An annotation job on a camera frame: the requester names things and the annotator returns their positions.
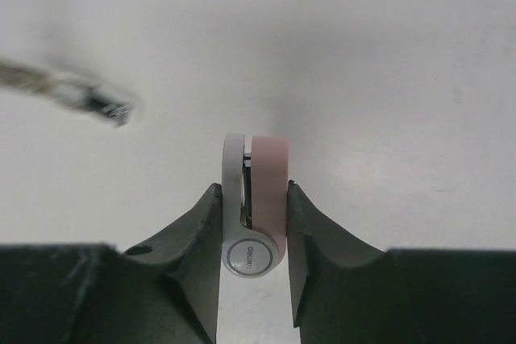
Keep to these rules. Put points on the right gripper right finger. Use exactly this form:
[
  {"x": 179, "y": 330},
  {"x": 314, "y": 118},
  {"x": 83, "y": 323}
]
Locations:
[{"x": 343, "y": 290}]

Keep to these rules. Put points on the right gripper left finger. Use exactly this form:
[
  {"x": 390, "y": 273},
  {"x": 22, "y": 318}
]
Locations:
[{"x": 162, "y": 290}]

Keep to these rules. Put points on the pink white mini stapler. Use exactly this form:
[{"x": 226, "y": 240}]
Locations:
[{"x": 255, "y": 187}]

